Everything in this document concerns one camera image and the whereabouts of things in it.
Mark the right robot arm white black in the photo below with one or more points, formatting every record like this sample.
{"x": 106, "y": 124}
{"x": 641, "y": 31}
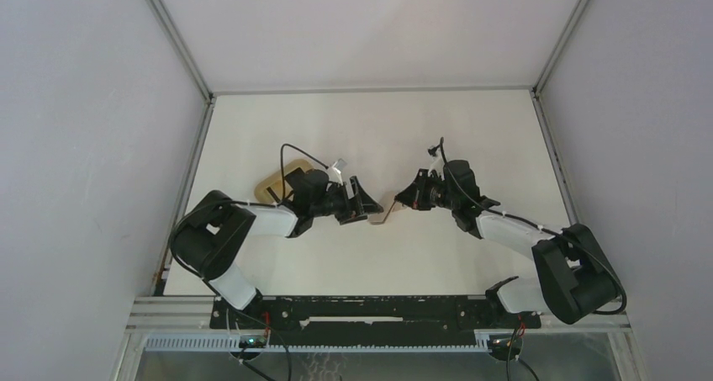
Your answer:
{"x": 574, "y": 278}

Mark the white slotted cable duct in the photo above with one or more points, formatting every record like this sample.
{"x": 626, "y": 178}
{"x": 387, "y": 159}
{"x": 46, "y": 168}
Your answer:
{"x": 477, "y": 342}

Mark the tan card black stripe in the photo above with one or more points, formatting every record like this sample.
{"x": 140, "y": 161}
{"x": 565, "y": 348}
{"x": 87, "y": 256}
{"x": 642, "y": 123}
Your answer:
{"x": 273, "y": 193}

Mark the aluminium frame rail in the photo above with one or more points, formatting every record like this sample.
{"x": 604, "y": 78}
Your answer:
{"x": 192, "y": 313}

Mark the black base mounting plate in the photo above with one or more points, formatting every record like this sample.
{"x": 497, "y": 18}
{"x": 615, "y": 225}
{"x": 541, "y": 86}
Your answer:
{"x": 398, "y": 320}

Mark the black card in tray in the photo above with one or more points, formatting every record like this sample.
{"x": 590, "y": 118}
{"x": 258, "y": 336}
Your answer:
{"x": 295, "y": 176}

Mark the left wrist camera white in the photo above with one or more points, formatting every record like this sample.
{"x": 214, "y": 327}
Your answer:
{"x": 335, "y": 171}

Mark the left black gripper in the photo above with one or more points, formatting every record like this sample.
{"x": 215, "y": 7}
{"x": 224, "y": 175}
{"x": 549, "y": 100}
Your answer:
{"x": 366, "y": 203}

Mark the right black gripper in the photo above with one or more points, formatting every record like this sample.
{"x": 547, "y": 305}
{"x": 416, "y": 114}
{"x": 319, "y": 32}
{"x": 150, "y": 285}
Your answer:
{"x": 415, "y": 193}

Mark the beige oval tray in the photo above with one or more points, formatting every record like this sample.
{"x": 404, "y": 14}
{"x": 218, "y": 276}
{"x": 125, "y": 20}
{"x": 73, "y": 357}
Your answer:
{"x": 277, "y": 178}

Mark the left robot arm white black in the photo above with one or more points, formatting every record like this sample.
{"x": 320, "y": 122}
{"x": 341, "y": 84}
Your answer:
{"x": 207, "y": 240}

